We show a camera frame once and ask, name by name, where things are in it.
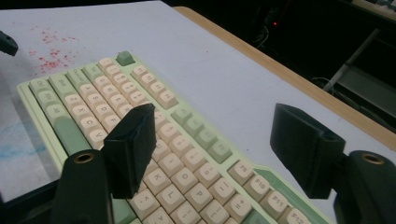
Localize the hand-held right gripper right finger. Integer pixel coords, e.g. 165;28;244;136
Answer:
269;103;347;201

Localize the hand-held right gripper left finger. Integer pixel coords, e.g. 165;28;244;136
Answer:
103;103;157;200

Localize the green and cream keyboard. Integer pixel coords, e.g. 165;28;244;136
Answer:
17;50;332;224

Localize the white table mat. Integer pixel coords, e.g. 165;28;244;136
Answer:
0;0;396;224

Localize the black device with red light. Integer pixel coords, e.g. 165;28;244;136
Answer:
261;6;288;39

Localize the white table frame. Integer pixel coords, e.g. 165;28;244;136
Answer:
321;0;396;126

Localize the tangle of floor cables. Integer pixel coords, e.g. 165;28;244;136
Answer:
255;24;273;49

